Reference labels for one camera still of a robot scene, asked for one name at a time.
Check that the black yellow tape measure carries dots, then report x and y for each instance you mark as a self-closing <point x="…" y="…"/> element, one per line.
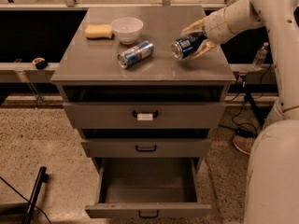
<point x="40" y="63"/>

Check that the yellow sponge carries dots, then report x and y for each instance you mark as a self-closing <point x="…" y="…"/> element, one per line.
<point x="98" y="31"/>

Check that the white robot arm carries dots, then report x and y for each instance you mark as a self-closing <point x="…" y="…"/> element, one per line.
<point x="272" y="189"/>

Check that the top grey drawer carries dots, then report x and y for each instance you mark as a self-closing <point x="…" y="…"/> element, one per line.
<point x="143" y="116"/>

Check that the brown shoe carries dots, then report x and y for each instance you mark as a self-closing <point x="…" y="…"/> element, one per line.
<point x="243" y="144"/>

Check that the black stand leg left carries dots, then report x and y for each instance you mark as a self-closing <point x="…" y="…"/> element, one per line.
<point x="41" y="178"/>

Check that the blue pepsi can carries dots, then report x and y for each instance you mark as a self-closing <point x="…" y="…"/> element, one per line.
<point x="187" y="45"/>

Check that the middle grey drawer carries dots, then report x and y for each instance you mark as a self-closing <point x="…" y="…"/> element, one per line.
<point x="146" y="148"/>

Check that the black tripod leg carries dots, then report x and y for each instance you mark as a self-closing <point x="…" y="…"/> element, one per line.
<point x="254" y="107"/>

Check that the grey drawer cabinet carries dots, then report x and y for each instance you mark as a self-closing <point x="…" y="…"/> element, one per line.
<point x="90" y="72"/>

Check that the bottom grey drawer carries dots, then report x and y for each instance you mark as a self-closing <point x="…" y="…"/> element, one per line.
<point x="147" y="188"/>

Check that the white bowl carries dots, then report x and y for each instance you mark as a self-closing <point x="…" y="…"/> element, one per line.
<point x="127" y="30"/>

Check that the red bull can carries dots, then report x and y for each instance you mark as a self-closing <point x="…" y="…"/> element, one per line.
<point x="135" y="54"/>

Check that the black power adapter with cable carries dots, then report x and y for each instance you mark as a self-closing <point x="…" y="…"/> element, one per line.
<point x="244" y="129"/>

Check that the grey drawer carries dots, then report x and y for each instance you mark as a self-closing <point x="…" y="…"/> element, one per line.
<point x="147" y="188"/>
<point x="143" y="116"/>
<point x="146" y="148"/>

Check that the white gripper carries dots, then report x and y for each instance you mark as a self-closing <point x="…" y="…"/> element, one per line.
<point x="217" y="27"/>

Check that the clear water bottle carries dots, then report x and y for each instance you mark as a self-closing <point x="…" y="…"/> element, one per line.
<point x="260" y="56"/>

